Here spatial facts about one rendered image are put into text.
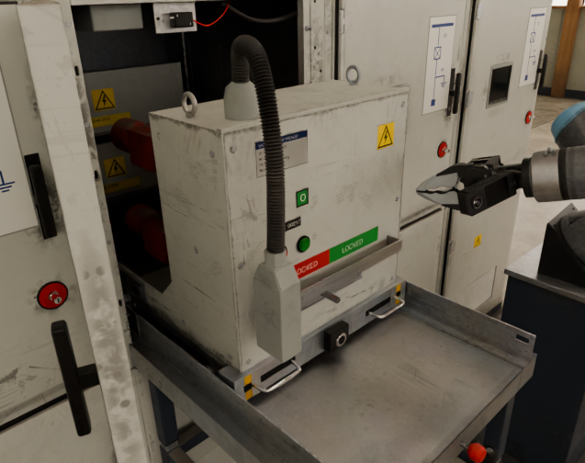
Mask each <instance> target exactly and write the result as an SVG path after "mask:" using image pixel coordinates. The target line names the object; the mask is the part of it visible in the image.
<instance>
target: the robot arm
mask: <svg viewBox="0 0 585 463"><path fill-rule="evenodd" d="M551 132H552V134H553V137H554V139H555V144H557V146H558V148H559V149H556V150H554V147H553V146H550V147H548V148H547V151H539V152H534V153H533V155H532V157H529V158H523V160H522V163H521V164H508V165H503V164H502V163H501V156H500V155H495V156H488V157H480V158H473V159H472V160H471V161H470V162H468V163H467V164H465V163H459V164H453V165H451V166H449V167H448V168H446V169H444V170H443V171H442V172H440V173H438V174H435V175H433V176H431V177H429V178H428V179H426V180H424V181H423V182H422V183H421V184H420V185H419V186H418V187H417V188H416V191H417V192H416V193H417V194H418V195H419V196H421V197H423V198H425V199H427V200H430V201H432V202H434V203H436V204H439V205H442V206H444V207H447V208H450V209H455V210H460V213H461V214H465V215H468V216H471V217H473V216H475V215H477V214H479V213H480V212H482V211H484V210H486V209H489V208H491V207H493V206H495V205H497V204H499V203H501V202H502V201H504V200H506V199H508V198H511V197H513V196H515V195H516V194H517V192H516V190H517V189H519V188H522V189H523V193H524V195H525V197H526V198H534V199H535V200H536V201H537V202H539V203H540V202H552V201H564V200H573V199H585V101H584V102H579V103H578V104H575V105H573V106H571V107H568V108H567V109H565V110H564V111H563V112H561V113H560V114H559V115H558V116H557V117H556V119H555V120H554V121H553V123H552V126H551ZM489 158H490V159H489ZM481 159H486V160H481ZM459 178H460V182H461V183H463V184H464V189H462V190H460V191H459V190H458V189H457V188H454V189H445V190H442V191H440V190H436V191H429V190H427V189H429V188H432V189H436V188H437V187H439V186H445V187H454V186H455V185H456V184H457V182H458V180H459ZM561 231H562V233H563V236H564V238H565V240H566V242H567V244H568V246H569V247H570V249H571V250H572V251H573V253H574V254H575V255H576V256H577V257H578V258H579V259H580V260H581V261H582V262H583V263H585V209H583V210H578V211H573V212H570V213H569V214H567V215H565V216H564V217H563V218H562V219H561Z"/></svg>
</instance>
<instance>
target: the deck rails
mask: <svg viewBox="0 0 585 463"><path fill-rule="evenodd" d="M404 301H405V304H404V305H403V306H402V307H401V308H399V309H398V311H401V312H403V313H405V314H407V315H409V316H411V317H412V318H415V319H417V320H419V321H421V322H424V323H426V324H428V325H431V326H432V327H434V328H436V329H438V330H440V331H442V332H444V333H448V334H450V335H452V336H454V337H455V338H457V339H459V340H461V341H463V342H466V343H468V344H471V345H473V346H475V347H476V348H478V349H480V350H483V351H485V352H487V353H489V354H491V355H493V356H496V357H497V358H500V359H502V360H504V361H506V362H508V363H510V364H512V365H514V366H516V367H519V368H521V369H524V368H525V367H526V366H527V365H528V364H529V363H530V362H531V361H532V359H531V358H532V353H533V350H534V341H535V337H536V335H533V334H531V333H528V332H526V331H523V330H521V329H519V328H516V327H514V326H512V325H509V324H508V323H505V322H502V321H499V320H497V319H495V318H492V317H490V316H489V315H486V314H484V313H481V312H479V311H475V310H473V309H471V308H469V307H467V306H465V305H462V304H460V303H457V302H455V301H453V300H450V299H448V298H445V297H443V296H440V295H438V294H436V293H433V292H431V291H430V290H427V289H425V288H421V287H419V286H416V285H414V284H412V283H410V282H408V281H406V287H405V299H404ZM138 320H139V326H140V331H141V338H140V340H141V341H142V342H143V343H144V344H145V345H147V346H148V347H149V348H150V349H151V350H152V351H153V352H154V353H155V354H156V355H157V356H159V357H160V358H161V359H162V360H163V361H164V362H165V363H167V364H168V365H169V366H170V367H171V368H173V369H174V370H175V371H176V372H177V373H178V374H179V375H181V376H182V377H183V378H184V379H185V380H187V381H188V382H189V383H190V384H191V385H192V386H194V387H195V388H196V389H197V390H198V391H199V392H201V393H202V394H203V395H204V396H205V397H206V398H208V399H209V400H210V401H211V402H212V403H213V404H215V405H216V406H217V407H218V408H219V409H220V410H222V411H223V412H224V413H225V414H226V415H227V416H229V417H230V418H231V419H232V420H233V421H234V422H235V423H236V424H237V425H239V426H240V427H241V428H242V429H243V430H244V431H245V432H246V433H247V434H249V435H250V436H251V437H252V438H253V439H255V440H256V441H257V442H258V443H259V444H260V445H261V446H263V447H264V448H265V449H266V450H267V451H269V452H270V453H271V454H272V455H273V456H274V457H276V458H277V459H278V460H279V461H280V462H281V463H324V462H323V461H321V460H320V459H319V458H318V457H316V456H315V455H314V454H312V453H311V452H310V451H309V450H308V449H307V448H306V447H304V446H303V445H302V444H301V443H299V442H298V441H297V440H296V439H294V438H293V437H292V436H291V435H289V434H288V433H287V432H285V431H284V430H283V429H282V428H280V427H279V426H278V425H277V424H275V423H274V422H273V421H271V420H270V419H269V418H268V417H266V416H265V415H264V414H263V413H261V412H260V411H259V410H257V409H256V408H255V407H254V406H252V404H251V403H250V402H248V401H247V400H246V399H244V398H243V397H242V396H241V395H239V394H238V393H237V392H236V391H234V390H233V389H232V388H230V387H229V386H228V385H227V384H225V383H224V382H223V381H222V380H220V379H219V378H218V377H216V376H215V375H214V374H213V373H211V372H210V371H209V370H208V369H206V368H205V367H204V366H202V365H201V364H200V363H199V362H197V361H196V360H195V358H193V357H192V356H191V355H189V354H188V353H187V352H186V351H184V350H183V349H182V348H181V347H179V346H178V345H177V344H175V343H174V342H173V341H172V340H170V339H169V338H168V337H167V336H165V335H164V334H163V333H161V332H160V331H159V330H158V329H157V328H155V327H154V326H153V325H152V324H150V323H149V322H148V321H146V320H145V319H144V318H143V317H141V316H140V315H139V314H138ZM516 334H519V335H520V336H523V337H525V338H527V339H529V344H527V343H525V342H523V341H521V340H518V339H516Z"/></svg>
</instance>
